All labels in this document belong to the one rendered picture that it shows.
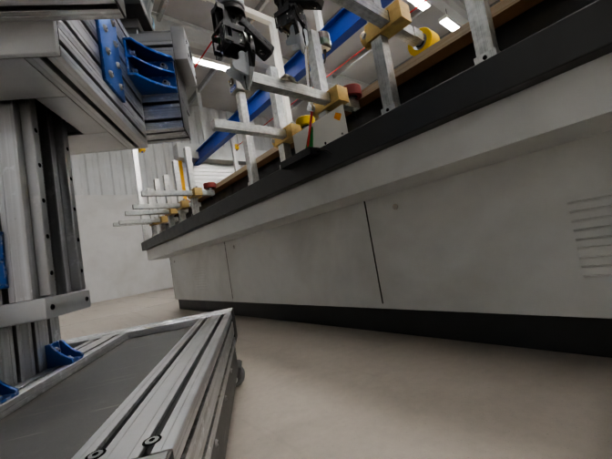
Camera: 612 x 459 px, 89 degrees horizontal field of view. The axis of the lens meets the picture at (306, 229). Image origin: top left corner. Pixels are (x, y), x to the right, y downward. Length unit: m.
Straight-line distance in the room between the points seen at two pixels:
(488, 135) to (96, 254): 8.11
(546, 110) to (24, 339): 1.06
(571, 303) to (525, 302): 0.10
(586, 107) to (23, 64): 0.91
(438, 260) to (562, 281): 0.32
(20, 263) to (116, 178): 8.18
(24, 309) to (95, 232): 7.84
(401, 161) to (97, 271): 7.88
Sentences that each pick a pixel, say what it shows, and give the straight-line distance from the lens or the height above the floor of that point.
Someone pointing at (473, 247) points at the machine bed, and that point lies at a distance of 1.06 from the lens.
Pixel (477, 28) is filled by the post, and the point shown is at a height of 0.78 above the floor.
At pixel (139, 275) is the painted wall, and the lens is 8.51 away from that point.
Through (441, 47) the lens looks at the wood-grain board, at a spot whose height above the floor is 0.88.
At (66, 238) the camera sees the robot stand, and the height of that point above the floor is 0.47.
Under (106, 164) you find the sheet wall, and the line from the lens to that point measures 8.91.
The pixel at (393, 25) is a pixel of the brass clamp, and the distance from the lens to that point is 1.02.
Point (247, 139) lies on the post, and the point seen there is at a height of 0.92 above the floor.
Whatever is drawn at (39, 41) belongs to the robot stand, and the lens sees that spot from 0.59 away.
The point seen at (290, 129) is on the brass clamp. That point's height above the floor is 0.83.
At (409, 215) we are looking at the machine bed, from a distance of 1.14.
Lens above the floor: 0.37
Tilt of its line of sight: 4 degrees up
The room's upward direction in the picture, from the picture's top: 9 degrees counter-clockwise
